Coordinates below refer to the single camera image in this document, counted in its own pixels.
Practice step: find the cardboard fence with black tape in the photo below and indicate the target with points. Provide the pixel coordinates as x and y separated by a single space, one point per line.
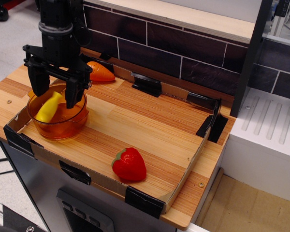
163 129

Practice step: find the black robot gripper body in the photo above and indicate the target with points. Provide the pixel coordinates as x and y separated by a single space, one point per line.
59 54

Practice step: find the yellow toy banana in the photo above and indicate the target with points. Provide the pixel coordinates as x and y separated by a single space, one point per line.
49 108

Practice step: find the red toy strawberry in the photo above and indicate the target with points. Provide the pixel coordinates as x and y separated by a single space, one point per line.
129 165

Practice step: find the white toy sink drainboard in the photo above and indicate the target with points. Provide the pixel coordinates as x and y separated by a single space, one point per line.
257 151

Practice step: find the toy oven front panel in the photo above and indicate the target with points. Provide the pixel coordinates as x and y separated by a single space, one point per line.
81 217

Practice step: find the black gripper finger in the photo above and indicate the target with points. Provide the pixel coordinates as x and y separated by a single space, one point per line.
73 93
39 80

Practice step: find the black caster wheel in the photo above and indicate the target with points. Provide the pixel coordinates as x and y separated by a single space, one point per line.
4 15

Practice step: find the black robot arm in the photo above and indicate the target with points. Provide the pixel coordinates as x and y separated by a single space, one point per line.
59 13

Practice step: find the orange transparent plastic pot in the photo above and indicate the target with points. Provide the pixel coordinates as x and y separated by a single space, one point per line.
65 122

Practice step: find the orange toy carrot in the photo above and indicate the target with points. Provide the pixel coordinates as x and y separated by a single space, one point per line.
100 73

